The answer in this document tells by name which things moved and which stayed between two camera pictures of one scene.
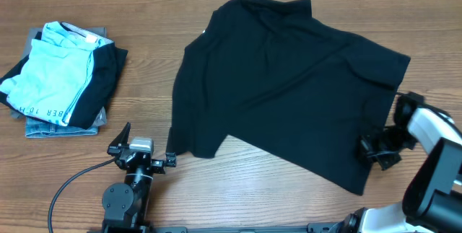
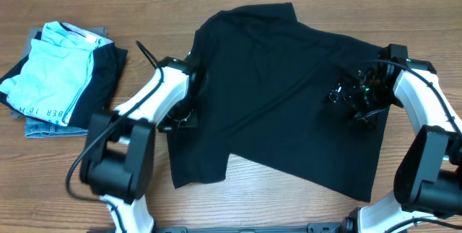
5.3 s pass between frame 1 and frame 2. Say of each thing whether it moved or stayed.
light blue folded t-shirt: stayed
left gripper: moved
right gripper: moved
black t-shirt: moved
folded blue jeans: stayed
